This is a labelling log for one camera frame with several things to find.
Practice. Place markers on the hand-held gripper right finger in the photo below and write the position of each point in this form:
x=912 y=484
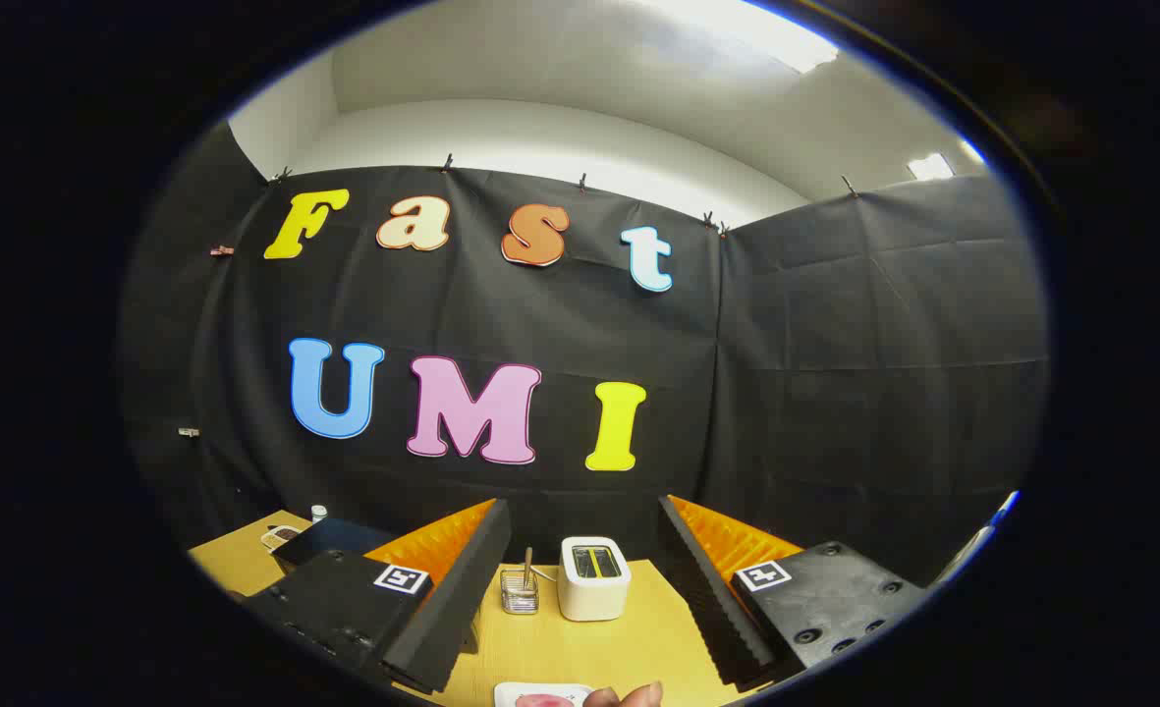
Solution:
x=702 y=599

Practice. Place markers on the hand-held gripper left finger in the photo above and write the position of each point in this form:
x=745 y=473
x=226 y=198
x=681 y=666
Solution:
x=462 y=599

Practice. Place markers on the white square plate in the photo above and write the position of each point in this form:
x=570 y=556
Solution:
x=511 y=693

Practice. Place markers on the round pink food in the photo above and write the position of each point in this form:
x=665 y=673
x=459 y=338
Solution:
x=543 y=701

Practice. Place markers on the black toaster oven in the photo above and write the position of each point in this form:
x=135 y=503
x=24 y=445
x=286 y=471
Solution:
x=334 y=538

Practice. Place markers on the white pop-up toaster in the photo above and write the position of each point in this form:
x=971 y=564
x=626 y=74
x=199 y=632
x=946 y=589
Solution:
x=594 y=589

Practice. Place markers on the wooden stick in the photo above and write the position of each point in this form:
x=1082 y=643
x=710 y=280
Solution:
x=528 y=565

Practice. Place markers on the white snack tray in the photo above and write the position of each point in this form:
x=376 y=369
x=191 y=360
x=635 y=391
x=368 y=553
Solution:
x=281 y=535

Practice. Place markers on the row of black clips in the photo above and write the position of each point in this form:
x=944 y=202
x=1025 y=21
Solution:
x=447 y=162

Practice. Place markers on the small ceiling light panel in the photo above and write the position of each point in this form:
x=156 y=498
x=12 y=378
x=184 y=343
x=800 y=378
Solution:
x=930 y=167

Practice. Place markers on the large ceiling light panel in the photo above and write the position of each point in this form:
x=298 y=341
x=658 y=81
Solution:
x=746 y=34

